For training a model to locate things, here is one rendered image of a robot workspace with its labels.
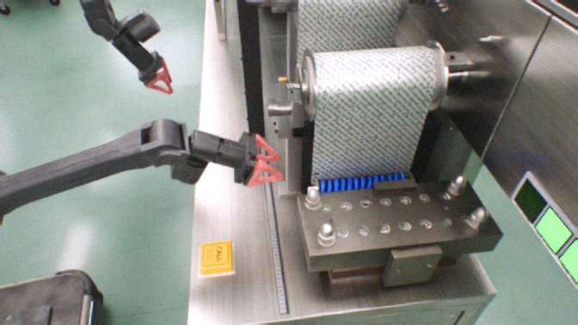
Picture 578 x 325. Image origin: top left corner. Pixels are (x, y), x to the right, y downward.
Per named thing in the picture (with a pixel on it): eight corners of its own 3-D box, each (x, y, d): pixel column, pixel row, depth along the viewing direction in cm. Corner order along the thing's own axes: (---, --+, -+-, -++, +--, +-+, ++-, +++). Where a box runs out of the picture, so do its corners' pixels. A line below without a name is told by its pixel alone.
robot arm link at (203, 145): (189, 142, 73) (192, 121, 76) (178, 163, 77) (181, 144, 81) (224, 151, 75) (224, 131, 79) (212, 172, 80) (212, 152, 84)
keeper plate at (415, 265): (381, 278, 84) (390, 249, 77) (425, 272, 85) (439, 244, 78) (385, 289, 82) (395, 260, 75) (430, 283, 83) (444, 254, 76)
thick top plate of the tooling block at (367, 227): (297, 211, 90) (297, 194, 86) (458, 195, 94) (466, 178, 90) (308, 272, 78) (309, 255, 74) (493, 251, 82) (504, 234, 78)
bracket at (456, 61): (434, 59, 81) (436, 51, 80) (460, 58, 82) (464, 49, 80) (444, 71, 78) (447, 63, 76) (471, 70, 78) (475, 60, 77)
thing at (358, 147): (310, 182, 90) (315, 119, 77) (407, 174, 92) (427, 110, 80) (311, 184, 90) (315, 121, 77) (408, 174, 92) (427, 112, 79)
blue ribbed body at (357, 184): (316, 187, 90) (317, 177, 88) (404, 179, 92) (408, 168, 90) (319, 199, 88) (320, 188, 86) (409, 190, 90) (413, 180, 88)
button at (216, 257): (201, 248, 91) (200, 242, 89) (231, 245, 91) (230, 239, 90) (200, 275, 86) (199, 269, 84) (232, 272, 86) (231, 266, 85)
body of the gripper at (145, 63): (160, 54, 114) (141, 34, 109) (161, 70, 107) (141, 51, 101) (143, 66, 115) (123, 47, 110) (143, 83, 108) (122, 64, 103)
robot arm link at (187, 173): (160, 152, 69) (156, 118, 74) (144, 188, 76) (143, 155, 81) (222, 160, 75) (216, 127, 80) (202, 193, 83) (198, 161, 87)
